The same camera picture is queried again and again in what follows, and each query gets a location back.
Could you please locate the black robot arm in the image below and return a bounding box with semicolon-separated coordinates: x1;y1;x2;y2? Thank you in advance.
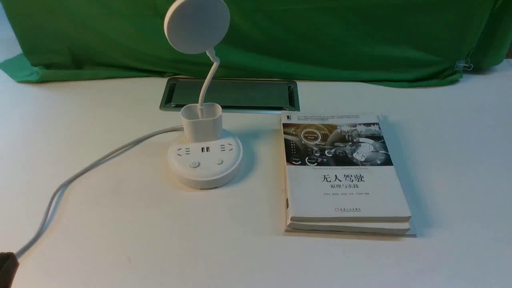
0;252;20;288

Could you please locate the white desk lamp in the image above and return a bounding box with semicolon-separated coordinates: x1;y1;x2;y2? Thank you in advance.
164;0;243;190

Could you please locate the top white book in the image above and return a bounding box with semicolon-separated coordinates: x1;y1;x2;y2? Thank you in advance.
280;111;412;222

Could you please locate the white book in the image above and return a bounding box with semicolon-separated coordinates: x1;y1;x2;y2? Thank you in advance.
285;191;417;238
280;111;412;222

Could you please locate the bottom white book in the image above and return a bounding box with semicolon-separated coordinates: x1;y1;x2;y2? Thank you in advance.
285;191;417;238

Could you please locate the green cloth backdrop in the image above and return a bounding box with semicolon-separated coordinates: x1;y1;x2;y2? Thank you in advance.
1;0;512;88

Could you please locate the metal binder clip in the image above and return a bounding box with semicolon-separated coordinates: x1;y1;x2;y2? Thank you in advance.
454;58;474;73

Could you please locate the metal desk cable tray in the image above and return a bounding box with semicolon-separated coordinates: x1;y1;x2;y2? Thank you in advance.
160;77;300;114

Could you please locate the white lamp power cable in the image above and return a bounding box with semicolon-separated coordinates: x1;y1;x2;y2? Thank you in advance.
14;125;184;259

